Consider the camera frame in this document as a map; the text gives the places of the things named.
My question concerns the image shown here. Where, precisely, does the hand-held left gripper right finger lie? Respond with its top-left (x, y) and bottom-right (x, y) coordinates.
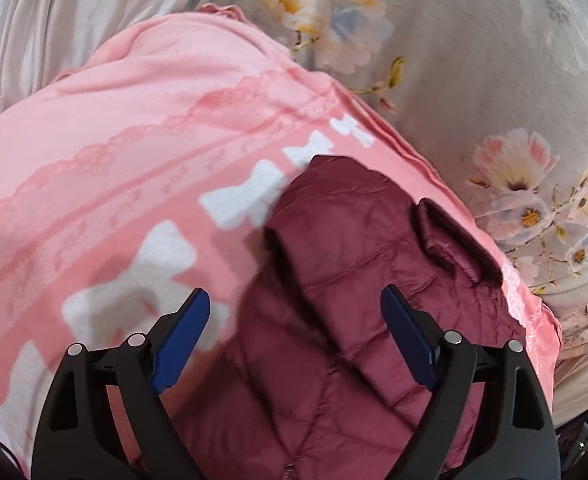
top-left (380, 284), bottom-right (561, 480)

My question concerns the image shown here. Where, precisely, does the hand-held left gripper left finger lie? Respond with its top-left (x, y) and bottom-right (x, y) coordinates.
top-left (31, 287), bottom-right (211, 480)

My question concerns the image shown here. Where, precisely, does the maroon quilted puffer jacket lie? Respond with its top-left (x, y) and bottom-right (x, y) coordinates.
top-left (173, 154), bottom-right (529, 480)

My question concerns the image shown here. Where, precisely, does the pink printed blanket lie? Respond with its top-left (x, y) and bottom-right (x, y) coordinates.
top-left (0, 3), bottom-right (561, 480)

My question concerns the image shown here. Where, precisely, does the grey floral bed sheet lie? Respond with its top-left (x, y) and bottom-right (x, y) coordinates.
top-left (0, 0), bottom-right (588, 431)

